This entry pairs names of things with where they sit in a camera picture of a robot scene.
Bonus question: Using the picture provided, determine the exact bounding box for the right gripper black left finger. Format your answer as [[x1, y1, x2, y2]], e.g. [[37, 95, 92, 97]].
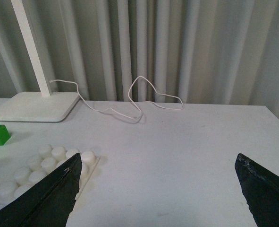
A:
[[0, 153, 82, 227]]

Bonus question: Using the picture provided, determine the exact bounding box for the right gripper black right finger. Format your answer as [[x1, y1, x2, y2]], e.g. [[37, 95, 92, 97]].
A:
[[235, 153, 279, 227]]

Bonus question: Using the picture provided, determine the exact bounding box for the white desk lamp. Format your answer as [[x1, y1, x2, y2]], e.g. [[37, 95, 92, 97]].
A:
[[0, 0, 79, 122]]

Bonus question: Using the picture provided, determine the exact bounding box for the white studded base plate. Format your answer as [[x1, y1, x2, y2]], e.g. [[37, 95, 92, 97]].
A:
[[0, 144, 100, 206]]

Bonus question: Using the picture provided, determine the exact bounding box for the white lamp cable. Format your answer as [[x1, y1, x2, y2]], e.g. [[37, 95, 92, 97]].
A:
[[49, 76, 185, 123]]

